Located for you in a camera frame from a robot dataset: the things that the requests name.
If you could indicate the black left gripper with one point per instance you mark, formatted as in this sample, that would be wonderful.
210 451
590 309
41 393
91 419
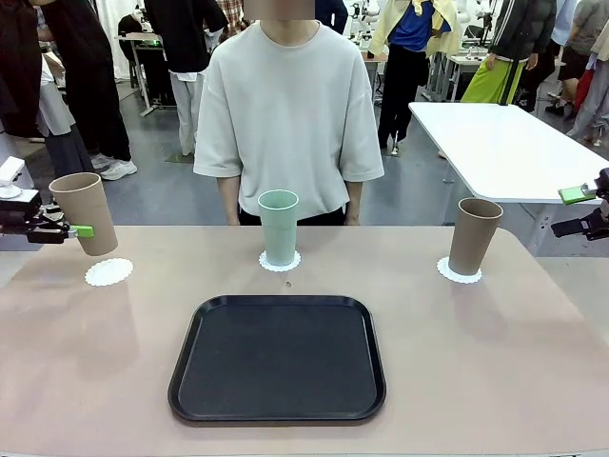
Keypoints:
19 209

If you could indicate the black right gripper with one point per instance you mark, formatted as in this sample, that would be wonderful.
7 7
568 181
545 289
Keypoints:
605 183

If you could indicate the brown tall cup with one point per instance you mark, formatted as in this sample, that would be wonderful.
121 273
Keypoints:
473 238
90 209

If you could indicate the white scalloped paper coaster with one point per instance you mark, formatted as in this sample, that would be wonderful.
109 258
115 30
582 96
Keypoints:
109 272
442 269

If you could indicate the mint green tall cup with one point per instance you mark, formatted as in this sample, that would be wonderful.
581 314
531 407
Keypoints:
278 228

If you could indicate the small white paper card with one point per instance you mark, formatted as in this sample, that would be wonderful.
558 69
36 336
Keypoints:
280 269

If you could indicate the person's right forearm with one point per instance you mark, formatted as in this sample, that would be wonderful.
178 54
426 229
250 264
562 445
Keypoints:
229 200

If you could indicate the person's left forearm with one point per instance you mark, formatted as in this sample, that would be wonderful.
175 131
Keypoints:
354 200

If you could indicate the white folding table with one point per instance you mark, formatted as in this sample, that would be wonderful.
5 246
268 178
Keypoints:
499 143

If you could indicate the person in dark maroon top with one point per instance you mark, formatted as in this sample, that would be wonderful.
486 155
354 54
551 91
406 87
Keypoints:
19 57

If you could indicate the person in black clothes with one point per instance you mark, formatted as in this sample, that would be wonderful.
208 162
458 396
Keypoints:
81 38

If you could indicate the person in lime green trousers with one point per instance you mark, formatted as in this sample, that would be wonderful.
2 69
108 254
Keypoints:
518 28

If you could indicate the person in grey t-shirt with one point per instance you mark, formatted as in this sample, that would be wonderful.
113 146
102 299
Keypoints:
585 19

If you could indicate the grey background desk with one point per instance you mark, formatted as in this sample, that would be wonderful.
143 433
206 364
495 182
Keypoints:
452 64

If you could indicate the person in black top white trousers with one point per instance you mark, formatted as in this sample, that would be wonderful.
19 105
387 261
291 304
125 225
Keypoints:
185 33

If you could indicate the person in yellow jacket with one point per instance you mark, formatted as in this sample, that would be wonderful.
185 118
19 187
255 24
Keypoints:
409 28

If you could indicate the person in beige t-shirt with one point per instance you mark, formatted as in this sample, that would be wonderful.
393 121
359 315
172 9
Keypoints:
285 95

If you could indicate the black plastic tray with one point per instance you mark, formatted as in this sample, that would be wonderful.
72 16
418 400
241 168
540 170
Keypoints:
280 362

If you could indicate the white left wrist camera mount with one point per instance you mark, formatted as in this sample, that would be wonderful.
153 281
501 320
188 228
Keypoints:
9 169

